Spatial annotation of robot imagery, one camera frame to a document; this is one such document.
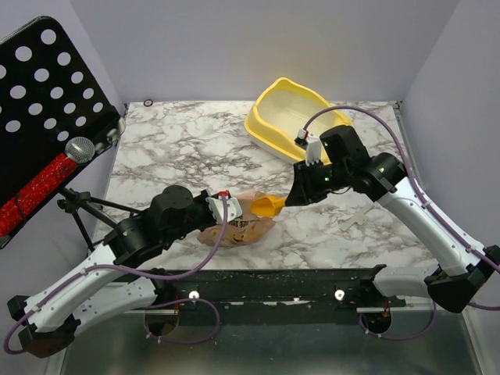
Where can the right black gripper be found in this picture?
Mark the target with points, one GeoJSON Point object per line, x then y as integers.
{"type": "Point", "coordinates": [303, 183]}

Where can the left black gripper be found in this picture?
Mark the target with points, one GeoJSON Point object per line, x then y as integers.
{"type": "Point", "coordinates": [201, 198]}

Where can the pink cat litter bag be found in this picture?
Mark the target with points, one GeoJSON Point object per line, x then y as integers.
{"type": "Point", "coordinates": [249, 228]}

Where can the yellow plastic litter scoop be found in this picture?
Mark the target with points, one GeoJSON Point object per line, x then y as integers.
{"type": "Point", "coordinates": [268, 206]}

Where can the yellow plastic litter box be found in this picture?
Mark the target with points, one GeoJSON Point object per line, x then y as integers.
{"type": "Point", "coordinates": [278, 114]}

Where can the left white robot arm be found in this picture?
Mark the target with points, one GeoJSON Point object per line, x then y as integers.
{"type": "Point", "coordinates": [109, 281]}

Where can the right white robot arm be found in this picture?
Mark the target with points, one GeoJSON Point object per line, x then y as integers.
{"type": "Point", "coordinates": [338, 159]}

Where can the red glitter microphone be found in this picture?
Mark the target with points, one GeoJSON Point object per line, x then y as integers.
{"type": "Point", "coordinates": [78, 152]}

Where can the black perforated music stand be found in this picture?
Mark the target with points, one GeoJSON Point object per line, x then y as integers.
{"type": "Point", "coordinates": [48, 97]}

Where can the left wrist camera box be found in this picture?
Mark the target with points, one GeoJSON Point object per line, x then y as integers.
{"type": "Point", "coordinates": [224, 207]}

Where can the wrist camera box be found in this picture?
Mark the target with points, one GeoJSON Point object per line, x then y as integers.
{"type": "Point", "coordinates": [311, 145]}
{"type": "Point", "coordinates": [224, 207]}

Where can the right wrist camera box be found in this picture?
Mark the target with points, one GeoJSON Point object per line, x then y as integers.
{"type": "Point", "coordinates": [311, 145]}

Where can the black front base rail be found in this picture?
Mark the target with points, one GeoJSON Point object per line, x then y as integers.
{"type": "Point", "coordinates": [276, 297]}

